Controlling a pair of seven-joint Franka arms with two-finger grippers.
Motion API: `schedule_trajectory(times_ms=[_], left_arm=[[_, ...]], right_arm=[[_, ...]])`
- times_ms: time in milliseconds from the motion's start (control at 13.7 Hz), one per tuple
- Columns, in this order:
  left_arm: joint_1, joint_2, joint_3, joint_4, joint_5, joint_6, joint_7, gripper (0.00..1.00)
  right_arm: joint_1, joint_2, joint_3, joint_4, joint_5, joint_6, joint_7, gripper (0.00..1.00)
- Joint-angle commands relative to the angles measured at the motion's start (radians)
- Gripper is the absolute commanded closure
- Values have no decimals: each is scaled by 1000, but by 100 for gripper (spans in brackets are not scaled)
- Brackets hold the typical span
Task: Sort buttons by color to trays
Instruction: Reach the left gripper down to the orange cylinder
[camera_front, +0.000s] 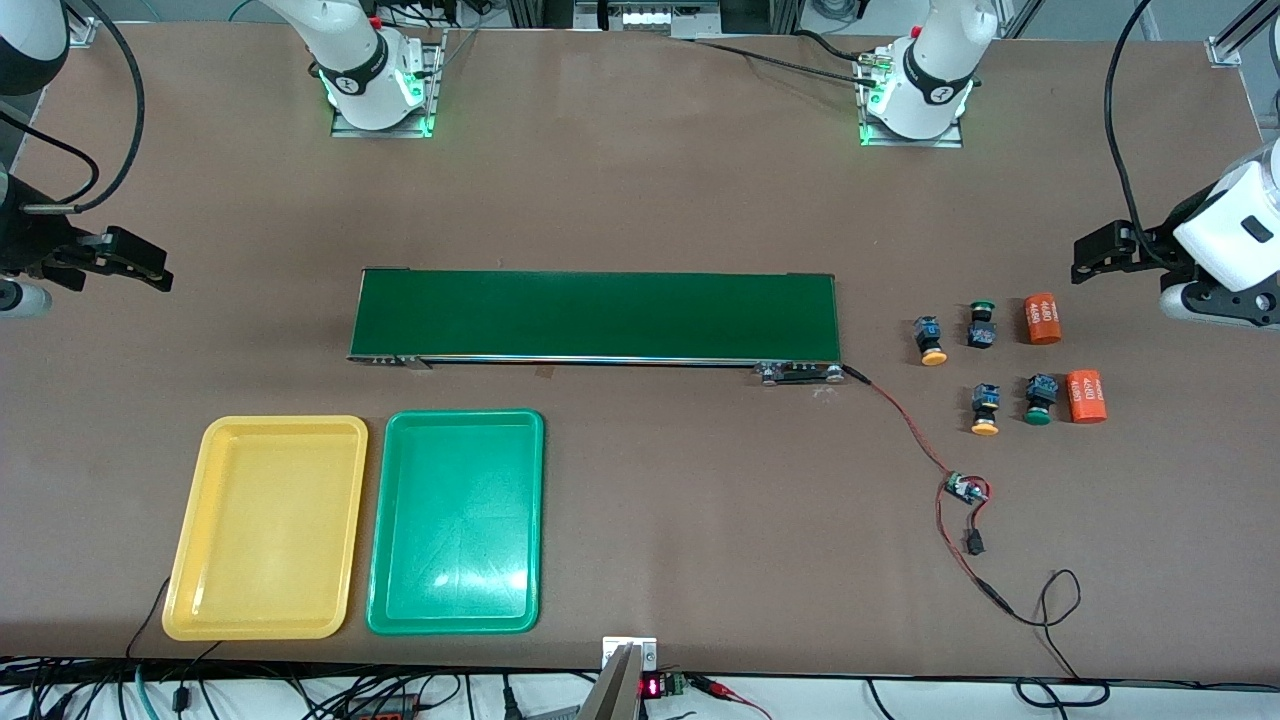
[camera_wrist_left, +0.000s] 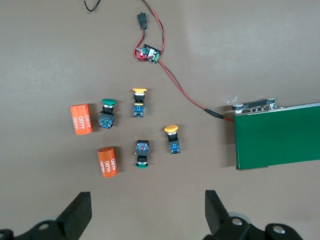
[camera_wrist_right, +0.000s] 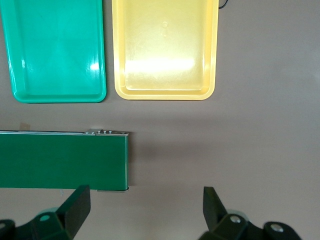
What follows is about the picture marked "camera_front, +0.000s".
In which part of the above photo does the orange cylinder with white print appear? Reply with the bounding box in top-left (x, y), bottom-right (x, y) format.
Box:
top-left (1066, 369), bottom-right (1108, 425)
top-left (1023, 292), bottom-right (1064, 346)

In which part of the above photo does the yellow plastic tray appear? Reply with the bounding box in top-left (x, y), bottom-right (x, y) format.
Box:
top-left (162, 414), bottom-right (370, 642)

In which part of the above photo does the green plastic tray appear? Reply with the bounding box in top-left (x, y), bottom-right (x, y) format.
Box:
top-left (366, 408), bottom-right (546, 637)

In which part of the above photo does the green conveyor belt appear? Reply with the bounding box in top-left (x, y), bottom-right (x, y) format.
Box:
top-left (346, 267), bottom-right (846, 387)

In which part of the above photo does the silver lit control device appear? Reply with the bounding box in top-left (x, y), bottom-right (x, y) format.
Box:
top-left (570, 0), bottom-right (726, 39)

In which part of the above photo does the red clip lead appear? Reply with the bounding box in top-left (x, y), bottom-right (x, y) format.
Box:
top-left (690, 675), bottom-right (773, 720)

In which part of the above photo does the grey metal pole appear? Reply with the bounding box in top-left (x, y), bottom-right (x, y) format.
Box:
top-left (578, 645), bottom-right (641, 720)

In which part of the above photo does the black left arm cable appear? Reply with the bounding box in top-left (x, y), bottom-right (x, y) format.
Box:
top-left (1103, 0), bottom-right (1181, 271)

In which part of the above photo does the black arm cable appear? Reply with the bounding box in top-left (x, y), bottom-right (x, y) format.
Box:
top-left (0, 0), bottom-right (148, 216)
top-left (1103, 0), bottom-right (1181, 271)

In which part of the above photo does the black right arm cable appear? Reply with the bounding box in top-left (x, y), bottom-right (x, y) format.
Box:
top-left (0, 0), bottom-right (148, 216)

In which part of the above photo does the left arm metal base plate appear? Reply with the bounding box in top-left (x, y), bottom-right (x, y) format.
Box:
top-left (858, 50), bottom-right (966, 149)

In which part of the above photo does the red wire to conveyor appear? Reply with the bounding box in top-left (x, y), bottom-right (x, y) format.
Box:
top-left (843, 364), bottom-right (963, 485)

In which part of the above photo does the thin black looped cable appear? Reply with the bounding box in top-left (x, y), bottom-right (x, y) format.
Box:
top-left (1008, 568), bottom-right (1111, 707)

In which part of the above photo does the thin black table cable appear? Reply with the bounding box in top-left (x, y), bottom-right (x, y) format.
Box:
top-left (124, 576), bottom-right (173, 663)

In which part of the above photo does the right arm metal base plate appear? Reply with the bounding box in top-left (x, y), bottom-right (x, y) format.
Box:
top-left (330, 30), bottom-right (446, 139)

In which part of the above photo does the black cable across table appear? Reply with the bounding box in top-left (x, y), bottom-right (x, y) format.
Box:
top-left (690, 35), bottom-right (881, 89)

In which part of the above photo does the silver metal bracket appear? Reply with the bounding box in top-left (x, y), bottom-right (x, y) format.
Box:
top-left (602, 636), bottom-right (659, 673)

